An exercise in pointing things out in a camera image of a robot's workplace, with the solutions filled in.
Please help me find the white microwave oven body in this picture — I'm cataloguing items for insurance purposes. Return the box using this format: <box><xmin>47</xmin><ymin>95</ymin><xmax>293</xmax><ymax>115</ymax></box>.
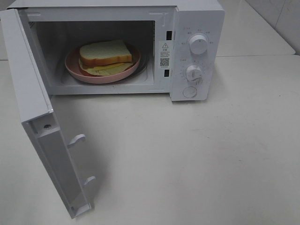
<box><xmin>6</xmin><ymin>0</ymin><xmax>225</xmax><ymax>101</ymax></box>

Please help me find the round white door button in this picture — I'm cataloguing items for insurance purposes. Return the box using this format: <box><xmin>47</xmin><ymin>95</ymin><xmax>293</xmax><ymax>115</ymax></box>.
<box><xmin>182</xmin><ymin>87</ymin><xmax>197</xmax><ymax>98</ymax></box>

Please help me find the toy sandwich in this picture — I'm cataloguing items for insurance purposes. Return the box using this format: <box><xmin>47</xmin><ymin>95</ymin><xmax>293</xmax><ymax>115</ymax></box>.
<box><xmin>78</xmin><ymin>40</ymin><xmax>135</xmax><ymax>76</ymax></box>

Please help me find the lower white timer knob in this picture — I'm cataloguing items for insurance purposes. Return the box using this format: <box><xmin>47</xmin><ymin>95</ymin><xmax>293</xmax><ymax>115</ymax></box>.
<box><xmin>186</xmin><ymin>65</ymin><xmax>203</xmax><ymax>82</ymax></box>

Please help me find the pink plate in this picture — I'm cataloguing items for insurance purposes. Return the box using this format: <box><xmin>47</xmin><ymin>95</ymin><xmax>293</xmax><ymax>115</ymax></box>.
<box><xmin>65</xmin><ymin>44</ymin><xmax>141</xmax><ymax>84</ymax></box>

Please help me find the upper white power knob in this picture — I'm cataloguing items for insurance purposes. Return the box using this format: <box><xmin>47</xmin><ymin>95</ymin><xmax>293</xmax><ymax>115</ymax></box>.
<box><xmin>188</xmin><ymin>33</ymin><xmax>208</xmax><ymax>55</ymax></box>

